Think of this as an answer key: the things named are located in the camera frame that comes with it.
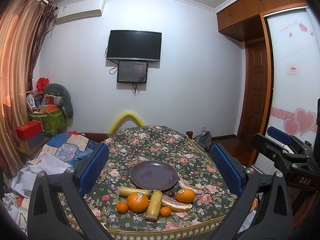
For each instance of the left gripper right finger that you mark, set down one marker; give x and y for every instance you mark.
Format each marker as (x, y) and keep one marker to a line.
(262, 209)

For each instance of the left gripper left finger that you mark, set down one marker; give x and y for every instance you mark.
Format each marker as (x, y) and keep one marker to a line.
(46, 218)

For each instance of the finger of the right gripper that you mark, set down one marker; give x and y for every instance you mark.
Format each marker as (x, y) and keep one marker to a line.
(279, 135)

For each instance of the large orange with sticker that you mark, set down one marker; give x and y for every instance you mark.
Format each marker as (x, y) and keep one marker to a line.
(185, 195)

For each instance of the large orange without sticker view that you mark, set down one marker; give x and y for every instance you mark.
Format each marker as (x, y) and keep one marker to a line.
(137, 202)

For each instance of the yellow sugarcane piece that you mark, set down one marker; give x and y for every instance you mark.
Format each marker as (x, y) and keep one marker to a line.
(126, 191)
(154, 206)

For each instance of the brown wooden door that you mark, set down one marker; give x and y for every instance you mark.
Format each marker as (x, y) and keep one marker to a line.
(255, 90)

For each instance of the small tangerine left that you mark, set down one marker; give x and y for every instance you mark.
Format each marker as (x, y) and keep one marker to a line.
(122, 207)

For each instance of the small tangerine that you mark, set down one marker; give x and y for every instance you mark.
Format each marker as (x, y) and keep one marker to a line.
(122, 207)
(165, 211)

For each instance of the grey bag on floor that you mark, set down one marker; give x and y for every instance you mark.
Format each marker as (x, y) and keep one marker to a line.
(204, 140)

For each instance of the blue patchwork quilt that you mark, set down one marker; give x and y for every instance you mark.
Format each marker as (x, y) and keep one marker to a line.
(69, 147)

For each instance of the yellow sugarcane piece lying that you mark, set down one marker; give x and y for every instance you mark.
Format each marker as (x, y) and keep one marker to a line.
(126, 191)

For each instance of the red gift box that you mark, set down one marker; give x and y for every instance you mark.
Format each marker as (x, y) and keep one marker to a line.
(29, 130)

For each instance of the floral green bedspread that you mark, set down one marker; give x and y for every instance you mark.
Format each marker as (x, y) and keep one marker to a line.
(131, 146)

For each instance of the green storage box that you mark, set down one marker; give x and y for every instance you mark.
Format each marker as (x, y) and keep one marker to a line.
(52, 123)

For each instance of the white sliding door with hearts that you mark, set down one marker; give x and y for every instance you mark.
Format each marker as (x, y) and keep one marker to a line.
(294, 36)

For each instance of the dark red jujube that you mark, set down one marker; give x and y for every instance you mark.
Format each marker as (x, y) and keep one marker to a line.
(171, 194)

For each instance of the small tangerine right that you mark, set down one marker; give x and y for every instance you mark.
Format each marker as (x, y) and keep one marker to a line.
(165, 211)

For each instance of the dark purple plate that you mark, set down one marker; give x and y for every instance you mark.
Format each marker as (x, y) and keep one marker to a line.
(154, 175)

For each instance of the brown wooden wardrobe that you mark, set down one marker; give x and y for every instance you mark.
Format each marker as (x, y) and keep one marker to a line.
(241, 20)

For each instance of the grey plush pillow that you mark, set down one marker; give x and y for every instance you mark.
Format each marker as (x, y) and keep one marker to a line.
(61, 96)

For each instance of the red plastic bag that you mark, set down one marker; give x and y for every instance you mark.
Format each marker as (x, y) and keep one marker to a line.
(41, 84)

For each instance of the pink orange curtain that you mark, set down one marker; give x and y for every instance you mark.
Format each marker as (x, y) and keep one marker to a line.
(23, 28)

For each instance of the white air conditioner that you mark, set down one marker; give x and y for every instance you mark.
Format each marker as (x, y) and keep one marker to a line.
(80, 10)

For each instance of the small black wall monitor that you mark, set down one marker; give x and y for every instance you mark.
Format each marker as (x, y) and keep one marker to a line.
(132, 72)

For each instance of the black wall television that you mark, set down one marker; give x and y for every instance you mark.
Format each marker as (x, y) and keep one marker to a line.
(134, 45)

